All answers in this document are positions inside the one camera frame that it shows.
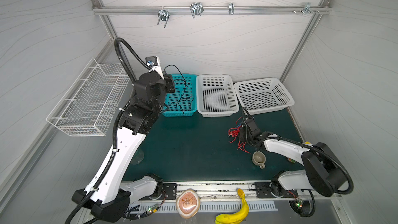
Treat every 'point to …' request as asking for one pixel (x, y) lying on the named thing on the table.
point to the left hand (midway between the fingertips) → (167, 69)
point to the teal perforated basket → (183, 102)
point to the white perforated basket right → (263, 96)
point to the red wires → (233, 132)
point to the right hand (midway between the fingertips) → (244, 129)
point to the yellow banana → (238, 216)
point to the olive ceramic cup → (258, 158)
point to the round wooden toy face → (188, 202)
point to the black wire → (185, 84)
